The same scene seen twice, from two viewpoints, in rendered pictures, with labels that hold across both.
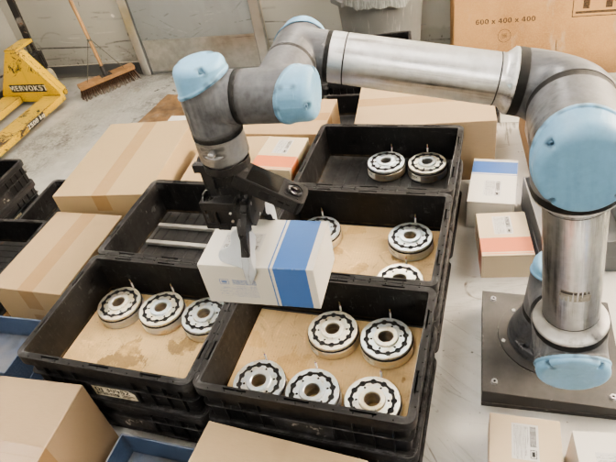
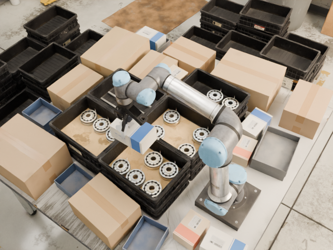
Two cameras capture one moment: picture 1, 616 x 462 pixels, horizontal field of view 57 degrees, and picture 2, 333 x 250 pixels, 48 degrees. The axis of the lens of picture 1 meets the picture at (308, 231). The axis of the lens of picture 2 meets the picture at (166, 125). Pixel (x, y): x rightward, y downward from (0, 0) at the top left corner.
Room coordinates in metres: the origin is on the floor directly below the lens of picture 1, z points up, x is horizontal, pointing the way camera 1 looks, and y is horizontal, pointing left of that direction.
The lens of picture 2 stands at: (-0.32, -0.41, 2.53)
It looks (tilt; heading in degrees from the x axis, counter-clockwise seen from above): 51 degrees down; 17
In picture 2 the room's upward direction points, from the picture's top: 3 degrees counter-clockwise
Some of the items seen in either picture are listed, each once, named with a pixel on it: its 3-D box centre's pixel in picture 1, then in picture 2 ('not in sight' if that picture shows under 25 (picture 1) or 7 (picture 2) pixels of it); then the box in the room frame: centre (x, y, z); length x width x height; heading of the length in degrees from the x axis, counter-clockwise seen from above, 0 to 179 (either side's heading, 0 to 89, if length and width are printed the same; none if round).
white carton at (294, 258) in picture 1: (269, 261); (133, 132); (0.73, 0.08, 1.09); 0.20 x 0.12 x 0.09; 69
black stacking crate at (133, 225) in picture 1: (202, 237); (128, 100); (1.12, 0.26, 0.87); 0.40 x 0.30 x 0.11; 66
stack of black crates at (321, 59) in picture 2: not in sight; (299, 57); (2.53, -0.86, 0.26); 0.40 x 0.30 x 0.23; 69
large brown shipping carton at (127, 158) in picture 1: (137, 181); (117, 58); (1.56, 0.50, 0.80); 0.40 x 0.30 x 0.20; 163
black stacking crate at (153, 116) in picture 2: (357, 249); (179, 131); (0.96, -0.10, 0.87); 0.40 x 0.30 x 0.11; 66
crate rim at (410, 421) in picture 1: (319, 339); (144, 161); (0.69, 0.02, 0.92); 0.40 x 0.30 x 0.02; 66
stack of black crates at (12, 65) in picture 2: not in sight; (26, 68); (1.77, 1.51, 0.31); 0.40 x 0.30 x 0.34; 159
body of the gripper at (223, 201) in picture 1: (231, 189); (125, 108); (0.74, 0.10, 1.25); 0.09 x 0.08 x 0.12; 69
